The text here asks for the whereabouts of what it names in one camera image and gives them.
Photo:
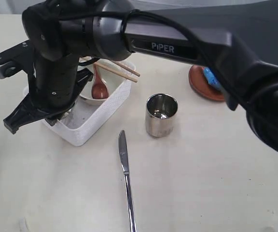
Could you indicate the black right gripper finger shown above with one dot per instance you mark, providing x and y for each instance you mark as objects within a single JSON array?
[
  {"x": 59, "y": 117},
  {"x": 28, "y": 111}
]

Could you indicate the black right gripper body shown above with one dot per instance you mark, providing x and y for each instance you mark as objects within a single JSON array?
[{"x": 57, "y": 85}]

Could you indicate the white plastic woven basket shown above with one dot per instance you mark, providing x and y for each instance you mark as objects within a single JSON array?
[{"x": 86, "y": 119}]

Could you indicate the wooden chopstick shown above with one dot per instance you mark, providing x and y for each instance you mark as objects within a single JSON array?
[
  {"x": 116, "y": 72},
  {"x": 126, "y": 68}
]

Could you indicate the silver table knife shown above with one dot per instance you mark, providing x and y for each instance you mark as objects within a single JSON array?
[{"x": 123, "y": 153}]

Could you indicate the stainless steel cup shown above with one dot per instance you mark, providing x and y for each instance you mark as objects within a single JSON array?
[{"x": 161, "y": 110}]

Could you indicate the brown round plate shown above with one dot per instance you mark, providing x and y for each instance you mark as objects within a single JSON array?
[{"x": 199, "y": 84}]

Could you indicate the blue snack chip bag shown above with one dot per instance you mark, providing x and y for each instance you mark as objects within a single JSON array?
[{"x": 211, "y": 79}]

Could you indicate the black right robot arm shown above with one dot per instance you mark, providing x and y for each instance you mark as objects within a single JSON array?
[{"x": 239, "y": 43}]

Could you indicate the brown wooden spoon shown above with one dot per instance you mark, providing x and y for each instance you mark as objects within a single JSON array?
[{"x": 99, "y": 89}]

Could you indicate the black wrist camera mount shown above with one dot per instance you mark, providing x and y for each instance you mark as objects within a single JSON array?
[{"x": 17, "y": 58}]

